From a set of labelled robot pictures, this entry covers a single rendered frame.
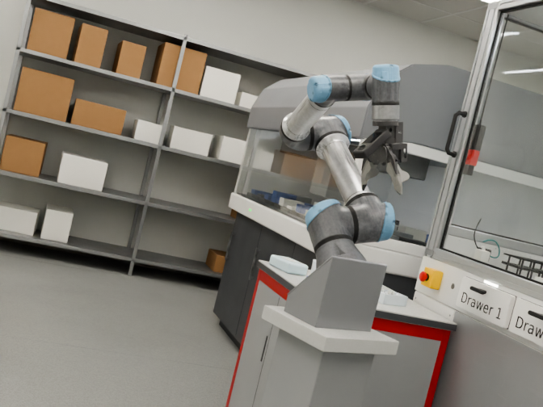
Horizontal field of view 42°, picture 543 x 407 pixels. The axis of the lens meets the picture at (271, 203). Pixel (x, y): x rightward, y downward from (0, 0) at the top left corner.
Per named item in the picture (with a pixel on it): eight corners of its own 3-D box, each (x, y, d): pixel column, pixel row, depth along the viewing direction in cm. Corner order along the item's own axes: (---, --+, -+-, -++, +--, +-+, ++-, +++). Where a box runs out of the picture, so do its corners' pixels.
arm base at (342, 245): (339, 258, 193) (329, 227, 198) (307, 285, 202) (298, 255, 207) (379, 263, 202) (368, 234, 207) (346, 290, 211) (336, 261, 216)
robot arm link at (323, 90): (266, 125, 244) (312, 64, 198) (296, 123, 247) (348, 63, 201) (271, 157, 241) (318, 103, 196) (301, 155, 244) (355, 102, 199)
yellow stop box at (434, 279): (427, 287, 273) (432, 270, 273) (418, 283, 280) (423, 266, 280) (439, 290, 275) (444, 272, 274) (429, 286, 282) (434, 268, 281)
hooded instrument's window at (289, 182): (335, 237, 316) (360, 138, 314) (234, 193, 485) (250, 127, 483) (541, 283, 353) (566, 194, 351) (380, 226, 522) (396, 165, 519)
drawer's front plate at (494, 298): (503, 328, 233) (511, 295, 232) (455, 304, 260) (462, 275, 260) (507, 329, 233) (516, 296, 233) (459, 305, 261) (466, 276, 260)
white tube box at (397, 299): (382, 304, 259) (385, 294, 259) (367, 297, 265) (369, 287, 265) (406, 306, 266) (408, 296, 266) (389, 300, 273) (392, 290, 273)
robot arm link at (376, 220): (348, 253, 212) (296, 136, 248) (393, 249, 217) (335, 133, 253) (358, 226, 204) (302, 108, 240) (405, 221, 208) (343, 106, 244)
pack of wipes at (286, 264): (306, 276, 281) (309, 265, 281) (287, 273, 276) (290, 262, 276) (287, 266, 294) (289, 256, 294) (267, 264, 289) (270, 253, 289)
